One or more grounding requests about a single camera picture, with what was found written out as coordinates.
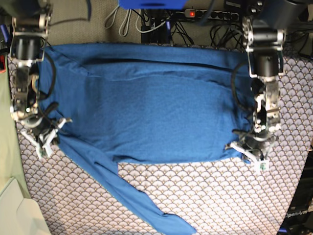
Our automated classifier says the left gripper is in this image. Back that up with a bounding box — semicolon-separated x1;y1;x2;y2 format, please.
242;134;269;164

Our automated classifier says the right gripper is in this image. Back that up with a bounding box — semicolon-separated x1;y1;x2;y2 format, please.
26;119;60;147

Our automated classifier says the blue long-sleeve T-shirt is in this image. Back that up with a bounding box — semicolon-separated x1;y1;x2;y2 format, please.
38;43;250;235

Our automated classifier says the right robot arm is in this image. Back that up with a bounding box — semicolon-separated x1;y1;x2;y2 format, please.
8;0;59;150

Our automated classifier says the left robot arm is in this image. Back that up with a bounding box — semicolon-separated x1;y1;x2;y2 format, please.
227;0;312;169

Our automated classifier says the patterned fan-print tablecloth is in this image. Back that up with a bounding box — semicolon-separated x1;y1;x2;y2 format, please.
19;52;313;235

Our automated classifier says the white plastic bin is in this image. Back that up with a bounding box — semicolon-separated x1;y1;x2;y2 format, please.
0;177;50;235

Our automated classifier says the black OpenArm box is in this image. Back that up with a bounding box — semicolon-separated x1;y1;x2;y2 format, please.
277;149;313;235

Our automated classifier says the black power strip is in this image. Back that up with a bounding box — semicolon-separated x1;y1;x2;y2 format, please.
183;9;240;22

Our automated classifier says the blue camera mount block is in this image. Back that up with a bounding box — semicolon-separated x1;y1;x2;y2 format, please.
119;0;187;9

